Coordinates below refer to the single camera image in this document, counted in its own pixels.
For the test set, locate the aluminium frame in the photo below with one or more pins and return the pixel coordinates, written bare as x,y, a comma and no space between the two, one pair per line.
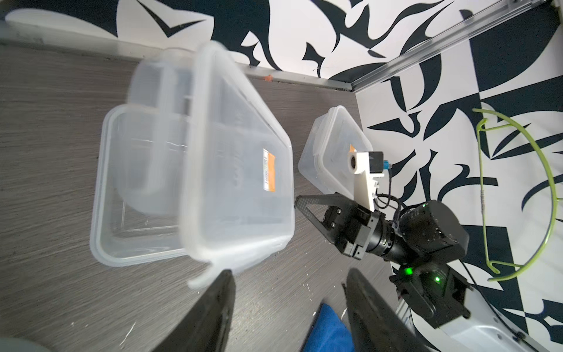
339,44

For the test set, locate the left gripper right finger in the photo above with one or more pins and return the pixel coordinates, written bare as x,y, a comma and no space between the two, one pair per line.
374,325

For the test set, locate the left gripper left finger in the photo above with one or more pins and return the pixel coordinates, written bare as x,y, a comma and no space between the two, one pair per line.
207,325

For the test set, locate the clear rectangular lunch box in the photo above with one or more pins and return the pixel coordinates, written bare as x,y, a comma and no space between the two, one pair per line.
324,161
193,164

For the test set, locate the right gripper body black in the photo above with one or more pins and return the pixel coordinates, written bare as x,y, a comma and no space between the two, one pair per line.
355,232

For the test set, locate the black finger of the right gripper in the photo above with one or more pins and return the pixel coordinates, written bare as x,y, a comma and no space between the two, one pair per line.
329,213

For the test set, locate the round clear container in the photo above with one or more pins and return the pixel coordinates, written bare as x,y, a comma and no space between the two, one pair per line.
11,344

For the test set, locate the blue cleaning cloth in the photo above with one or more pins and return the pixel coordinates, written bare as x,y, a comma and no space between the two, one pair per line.
329,334

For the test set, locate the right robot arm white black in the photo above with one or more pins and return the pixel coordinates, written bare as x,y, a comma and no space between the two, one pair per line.
423,240

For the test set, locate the green clothes hanger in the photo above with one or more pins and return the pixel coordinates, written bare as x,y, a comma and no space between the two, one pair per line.
520,194

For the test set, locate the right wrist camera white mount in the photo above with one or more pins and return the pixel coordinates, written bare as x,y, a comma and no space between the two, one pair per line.
367,168

